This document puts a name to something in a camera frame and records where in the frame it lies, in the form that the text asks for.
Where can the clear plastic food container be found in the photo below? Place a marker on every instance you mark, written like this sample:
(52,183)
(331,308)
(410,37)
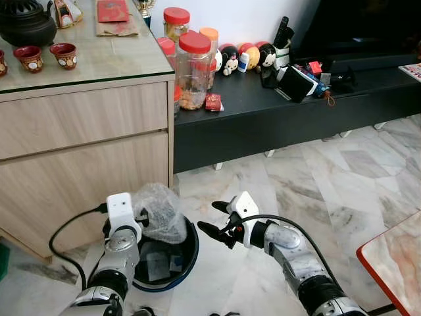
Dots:
(161,210)

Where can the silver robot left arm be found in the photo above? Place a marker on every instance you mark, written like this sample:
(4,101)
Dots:
(122,253)

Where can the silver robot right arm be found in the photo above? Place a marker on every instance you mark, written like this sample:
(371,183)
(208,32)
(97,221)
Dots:
(289,247)

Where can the black bin with blue rim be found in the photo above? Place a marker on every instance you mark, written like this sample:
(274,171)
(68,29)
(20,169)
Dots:
(161,263)

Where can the black robot right foot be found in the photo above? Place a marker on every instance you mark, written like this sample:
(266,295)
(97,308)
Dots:
(228,314)

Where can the black robot foot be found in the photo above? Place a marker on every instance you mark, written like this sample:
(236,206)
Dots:
(228,314)
(143,312)

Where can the light wood drawer cabinet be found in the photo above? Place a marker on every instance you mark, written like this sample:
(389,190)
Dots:
(79,164)

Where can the black robot left foot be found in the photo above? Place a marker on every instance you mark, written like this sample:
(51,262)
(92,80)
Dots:
(143,312)

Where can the small red packet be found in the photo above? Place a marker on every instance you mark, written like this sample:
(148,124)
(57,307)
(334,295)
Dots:
(213,102)

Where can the black low TV cabinet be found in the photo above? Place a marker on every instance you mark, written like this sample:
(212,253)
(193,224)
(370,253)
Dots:
(296,122)

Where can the tiny red lid jar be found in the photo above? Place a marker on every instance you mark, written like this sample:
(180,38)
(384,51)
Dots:
(177,99)

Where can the tall red lid plastic jar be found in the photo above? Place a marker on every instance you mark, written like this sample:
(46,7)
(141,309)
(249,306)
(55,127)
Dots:
(194,72)

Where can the black flat device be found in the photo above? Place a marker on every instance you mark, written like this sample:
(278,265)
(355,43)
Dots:
(296,84)

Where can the green plastic object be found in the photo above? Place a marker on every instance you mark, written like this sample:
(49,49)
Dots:
(3,260)

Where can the black and white round doll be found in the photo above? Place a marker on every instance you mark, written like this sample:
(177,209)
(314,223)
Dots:
(230,62)

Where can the small white bottle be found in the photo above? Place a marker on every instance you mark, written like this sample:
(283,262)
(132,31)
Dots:
(243,62)

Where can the orange marble folding table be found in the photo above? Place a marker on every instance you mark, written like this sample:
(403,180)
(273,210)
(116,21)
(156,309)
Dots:
(398,263)

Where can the red and yellow round doll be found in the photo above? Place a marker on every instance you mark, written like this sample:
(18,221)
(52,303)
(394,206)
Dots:
(253,58)

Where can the black red round doll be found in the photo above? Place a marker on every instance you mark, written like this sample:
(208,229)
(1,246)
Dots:
(267,58)

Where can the holder with black remotes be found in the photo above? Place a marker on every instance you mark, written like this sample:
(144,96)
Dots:
(283,56)

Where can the small red box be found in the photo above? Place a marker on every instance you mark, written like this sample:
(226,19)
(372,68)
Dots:
(315,68)

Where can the small red lid jar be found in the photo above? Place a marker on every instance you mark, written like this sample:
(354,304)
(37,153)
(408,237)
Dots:
(166,45)

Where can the orange lid plastic jar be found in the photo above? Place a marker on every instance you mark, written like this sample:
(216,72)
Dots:
(210,34)

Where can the small black stand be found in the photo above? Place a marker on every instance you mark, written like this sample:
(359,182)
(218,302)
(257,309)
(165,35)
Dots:
(342,80)

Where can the red patterned tea cup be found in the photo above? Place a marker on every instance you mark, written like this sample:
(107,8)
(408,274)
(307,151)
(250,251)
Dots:
(2,64)
(29,60)
(64,58)

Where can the brown paper bag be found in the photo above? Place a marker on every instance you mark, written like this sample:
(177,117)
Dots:
(118,29)

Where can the printed paper card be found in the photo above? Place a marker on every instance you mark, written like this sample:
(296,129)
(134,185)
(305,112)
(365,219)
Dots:
(411,71)

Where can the medium red lid snack jar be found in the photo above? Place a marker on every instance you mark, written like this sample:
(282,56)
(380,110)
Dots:
(176,16)

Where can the red envelope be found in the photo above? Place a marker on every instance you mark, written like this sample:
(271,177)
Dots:
(113,10)

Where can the gold trophy with blue base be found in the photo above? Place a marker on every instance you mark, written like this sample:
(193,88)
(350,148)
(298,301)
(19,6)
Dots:
(145,5)

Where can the black cast iron teapot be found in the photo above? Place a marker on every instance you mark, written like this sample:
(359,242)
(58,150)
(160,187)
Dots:
(26,26)

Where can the black flat screen television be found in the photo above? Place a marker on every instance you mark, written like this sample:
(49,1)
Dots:
(362,26)

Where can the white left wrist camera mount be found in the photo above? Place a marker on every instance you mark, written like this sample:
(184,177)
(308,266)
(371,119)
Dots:
(122,210)

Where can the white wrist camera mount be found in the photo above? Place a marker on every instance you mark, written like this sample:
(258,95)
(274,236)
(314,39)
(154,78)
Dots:
(122,210)
(245,205)

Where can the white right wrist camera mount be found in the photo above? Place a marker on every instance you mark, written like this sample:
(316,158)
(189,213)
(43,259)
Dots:
(245,205)

